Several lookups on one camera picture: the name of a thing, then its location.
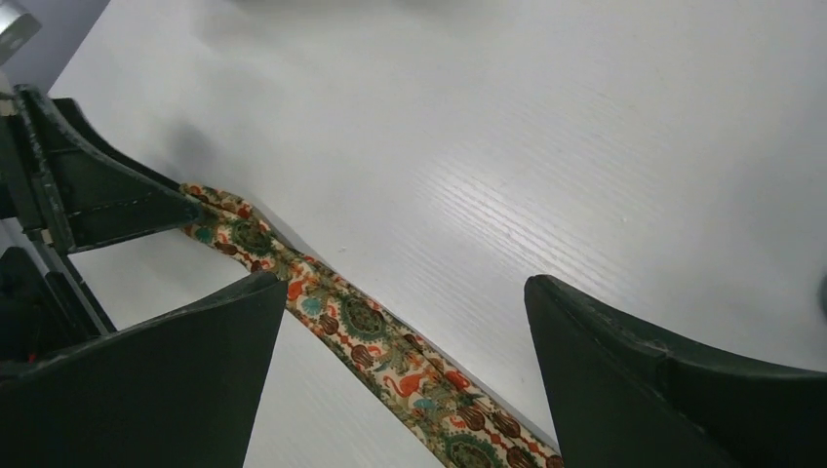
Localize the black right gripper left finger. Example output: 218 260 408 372
1 272 287 467

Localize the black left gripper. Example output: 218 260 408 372
1 85 204 362

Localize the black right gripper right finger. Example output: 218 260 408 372
524 275 826 467

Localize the beige paisley patterned tie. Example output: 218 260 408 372
178 183 564 467

